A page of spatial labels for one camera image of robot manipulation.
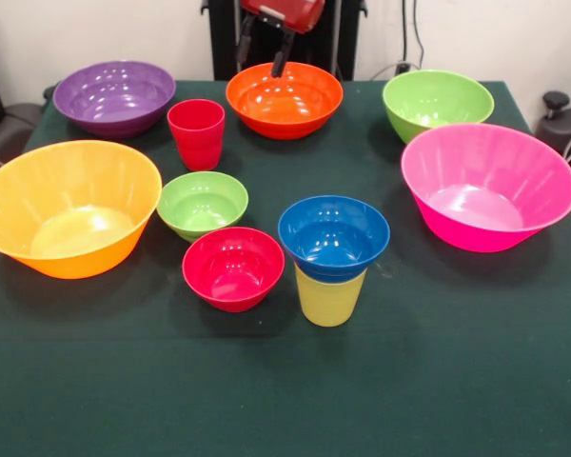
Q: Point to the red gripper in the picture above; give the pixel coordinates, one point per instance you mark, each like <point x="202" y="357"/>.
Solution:
<point x="295" y="12"/>

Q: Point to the orange bowl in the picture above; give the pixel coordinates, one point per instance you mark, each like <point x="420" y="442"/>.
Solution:
<point x="283" y="105"/>

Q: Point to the red cup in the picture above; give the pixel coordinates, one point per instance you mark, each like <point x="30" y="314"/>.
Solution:
<point x="197" y="138"/>

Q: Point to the small blue bowl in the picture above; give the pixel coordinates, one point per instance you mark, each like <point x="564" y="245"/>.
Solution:
<point x="333" y="233"/>

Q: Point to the yellow translucent cup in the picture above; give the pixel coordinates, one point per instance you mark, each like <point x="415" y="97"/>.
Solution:
<point x="330" y="300"/>

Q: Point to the large pink bowl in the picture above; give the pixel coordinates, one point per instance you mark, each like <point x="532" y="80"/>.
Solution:
<point x="490" y="190"/>

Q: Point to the black power plug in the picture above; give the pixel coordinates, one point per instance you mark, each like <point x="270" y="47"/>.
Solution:
<point x="403" y="66"/>

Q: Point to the purple bowl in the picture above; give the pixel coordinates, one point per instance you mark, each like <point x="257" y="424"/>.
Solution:
<point x="114" y="95"/>

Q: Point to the small green bowl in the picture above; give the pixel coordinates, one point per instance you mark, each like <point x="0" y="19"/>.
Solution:
<point x="202" y="204"/>

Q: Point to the large light green bowl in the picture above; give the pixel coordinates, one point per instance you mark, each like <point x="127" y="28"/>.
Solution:
<point x="433" y="100"/>

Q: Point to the small black knob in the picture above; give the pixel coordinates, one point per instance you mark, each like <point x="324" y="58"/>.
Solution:
<point x="49" y="93"/>

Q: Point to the small red bowl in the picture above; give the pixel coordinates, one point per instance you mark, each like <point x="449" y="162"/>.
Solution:
<point x="233" y="269"/>

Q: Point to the large yellow-orange bowl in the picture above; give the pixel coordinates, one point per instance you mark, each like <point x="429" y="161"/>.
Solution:
<point x="71" y="204"/>

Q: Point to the black round base with knob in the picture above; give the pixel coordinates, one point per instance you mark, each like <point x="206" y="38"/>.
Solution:
<point x="566" y="128"/>

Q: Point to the dark green tablecloth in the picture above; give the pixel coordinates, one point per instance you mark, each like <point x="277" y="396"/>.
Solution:
<point x="285" y="381"/>

